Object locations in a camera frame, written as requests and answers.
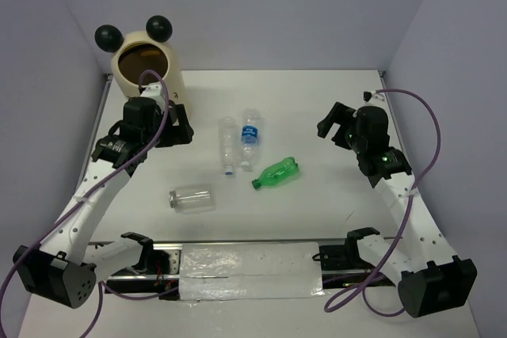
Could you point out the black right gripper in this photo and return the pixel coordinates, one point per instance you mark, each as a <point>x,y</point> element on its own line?
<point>341,114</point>

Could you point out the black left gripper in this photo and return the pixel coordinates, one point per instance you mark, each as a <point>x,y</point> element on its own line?
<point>178,134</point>

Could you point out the clear bottle with blue cap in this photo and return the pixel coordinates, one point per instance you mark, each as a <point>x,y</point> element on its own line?
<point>228,145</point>

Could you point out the clear plastic jar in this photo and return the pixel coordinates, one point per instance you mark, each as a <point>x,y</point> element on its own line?
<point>194,198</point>

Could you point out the clear bottle with blue label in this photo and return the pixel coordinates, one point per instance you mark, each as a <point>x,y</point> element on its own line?
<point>252,125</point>

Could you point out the green plastic bottle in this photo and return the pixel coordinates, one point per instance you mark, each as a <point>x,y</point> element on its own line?
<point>276,174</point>

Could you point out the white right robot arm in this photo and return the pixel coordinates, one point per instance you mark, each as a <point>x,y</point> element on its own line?
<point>428,273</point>

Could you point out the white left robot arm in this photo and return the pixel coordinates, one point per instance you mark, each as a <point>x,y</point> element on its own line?
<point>58,267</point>

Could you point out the cream bin with black ears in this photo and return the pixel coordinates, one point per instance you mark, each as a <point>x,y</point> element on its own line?
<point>147,49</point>

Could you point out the silver tape sheet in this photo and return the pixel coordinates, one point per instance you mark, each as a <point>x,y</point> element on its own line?
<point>249,271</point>

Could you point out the black metal base rail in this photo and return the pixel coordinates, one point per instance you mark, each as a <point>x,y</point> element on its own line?
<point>340,266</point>

